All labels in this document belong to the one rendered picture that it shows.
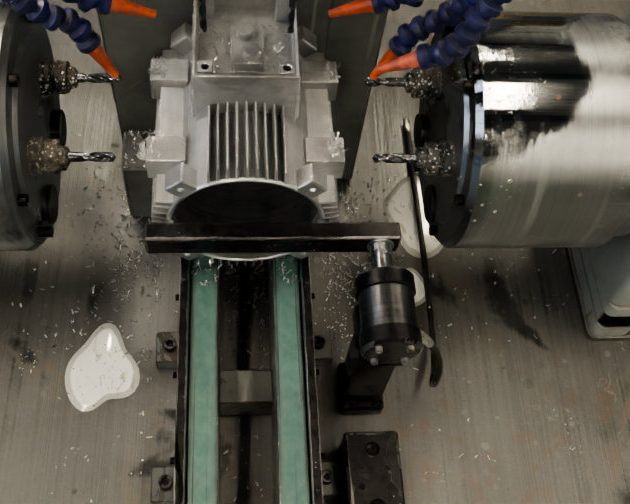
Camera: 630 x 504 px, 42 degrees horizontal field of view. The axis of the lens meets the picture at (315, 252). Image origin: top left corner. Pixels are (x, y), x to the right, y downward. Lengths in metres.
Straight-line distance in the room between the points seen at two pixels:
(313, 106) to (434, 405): 0.39
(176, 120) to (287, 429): 0.33
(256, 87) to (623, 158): 0.35
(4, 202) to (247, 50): 0.27
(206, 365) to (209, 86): 0.29
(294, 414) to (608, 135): 0.41
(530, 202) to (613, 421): 0.35
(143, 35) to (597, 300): 0.62
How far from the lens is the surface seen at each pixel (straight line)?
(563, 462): 1.04
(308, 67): 0.89
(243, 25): 0.84
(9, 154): 0.79
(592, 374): 1.09
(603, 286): 1.05
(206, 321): 0.89
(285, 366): 0.88
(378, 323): 0.77
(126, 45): 0.93
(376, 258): 0.82
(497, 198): 0.81
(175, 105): 0.86
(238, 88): 0.79
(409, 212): 1.12
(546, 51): 0.83
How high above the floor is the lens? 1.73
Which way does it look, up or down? 60 degrees down
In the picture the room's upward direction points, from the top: 10 degrees clockwise
